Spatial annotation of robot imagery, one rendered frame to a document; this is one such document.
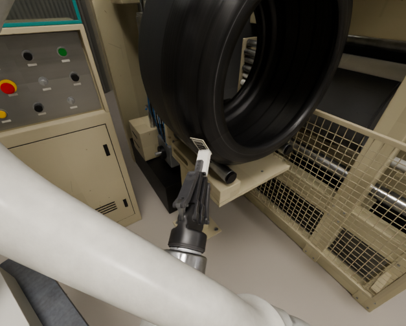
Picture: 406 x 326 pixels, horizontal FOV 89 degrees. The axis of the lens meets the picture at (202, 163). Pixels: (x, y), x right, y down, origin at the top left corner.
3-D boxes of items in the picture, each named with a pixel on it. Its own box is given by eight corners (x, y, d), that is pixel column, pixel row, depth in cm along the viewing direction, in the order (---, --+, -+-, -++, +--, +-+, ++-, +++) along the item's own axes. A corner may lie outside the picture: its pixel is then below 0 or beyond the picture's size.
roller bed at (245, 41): (236, 98, 118) (242, 38, 99) (255, 93, 124) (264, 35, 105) (261, 111, 105) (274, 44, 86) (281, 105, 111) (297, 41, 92)
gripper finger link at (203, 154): (194, 176, 50) (193, 174, 49) (199, 151, 53) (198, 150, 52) (206, 175, 48) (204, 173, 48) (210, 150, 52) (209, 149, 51)
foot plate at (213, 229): (172, 222, 159) (172, 220, 158) (201, 207, 170) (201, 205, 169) (190, 250, 142) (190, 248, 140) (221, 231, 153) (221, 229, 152)
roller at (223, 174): (180, 138, 91) (173, 134, 88) (186, 129, 90) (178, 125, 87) (232, 185, 68) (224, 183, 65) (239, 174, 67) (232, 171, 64)
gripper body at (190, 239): (158, 245, 39) (169, 199, 44) (180, 253, 46) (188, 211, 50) (192, 249, 36) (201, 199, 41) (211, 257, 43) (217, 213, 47)
